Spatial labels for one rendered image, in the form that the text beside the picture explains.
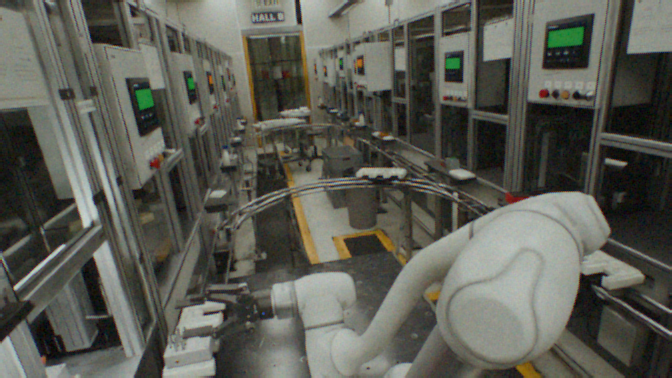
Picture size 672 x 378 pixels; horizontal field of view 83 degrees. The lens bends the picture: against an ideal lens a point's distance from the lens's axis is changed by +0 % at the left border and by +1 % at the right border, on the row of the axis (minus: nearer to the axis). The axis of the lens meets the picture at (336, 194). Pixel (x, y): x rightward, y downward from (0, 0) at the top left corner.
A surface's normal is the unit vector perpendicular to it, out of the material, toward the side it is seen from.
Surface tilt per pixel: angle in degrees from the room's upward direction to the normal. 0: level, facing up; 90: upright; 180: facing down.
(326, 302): 57
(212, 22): 90
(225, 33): 90
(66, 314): 90
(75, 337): 90
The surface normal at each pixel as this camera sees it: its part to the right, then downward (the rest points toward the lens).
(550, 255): 0.36, -0.65
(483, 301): -0.54, 0.29
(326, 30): 0.19, 0.30
